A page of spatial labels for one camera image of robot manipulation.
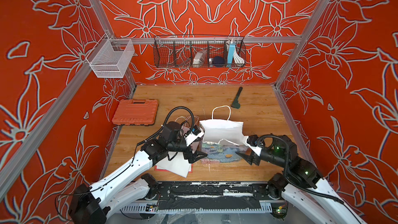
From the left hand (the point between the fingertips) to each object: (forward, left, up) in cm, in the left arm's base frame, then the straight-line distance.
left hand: (202, 146), depth 71 cm
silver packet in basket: (+49, +5, +14) cm, 51 cm away
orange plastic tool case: (+25, +44, -12) cm, 52 cm away
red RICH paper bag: (-7, +23, -18) cm, 30 cm away
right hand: (0, -16, +3) cm, 16 cm away
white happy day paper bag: (-4, +13, -17) cm, 21 cm away
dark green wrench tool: (+40, -22, -15) cm, 48 cm away
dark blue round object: (+50, -7, +11) cm, 52 cm away
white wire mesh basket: (+46, +60, +14) cm, 77 cm away
